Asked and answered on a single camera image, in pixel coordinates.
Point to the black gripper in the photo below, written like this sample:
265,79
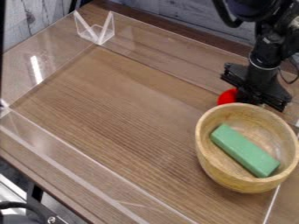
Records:
257,85

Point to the red toy fruit green stem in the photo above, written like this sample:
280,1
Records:
227,97

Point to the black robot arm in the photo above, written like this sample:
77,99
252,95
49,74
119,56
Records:
276,29

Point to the wooden bowl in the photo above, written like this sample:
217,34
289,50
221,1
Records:
265,129

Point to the green rectangular block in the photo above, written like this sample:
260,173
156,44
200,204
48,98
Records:
255,159

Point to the clear acrylic corner bracket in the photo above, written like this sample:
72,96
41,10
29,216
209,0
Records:
95,33

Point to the clear acrylic tray wall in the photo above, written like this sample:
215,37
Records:
116,155

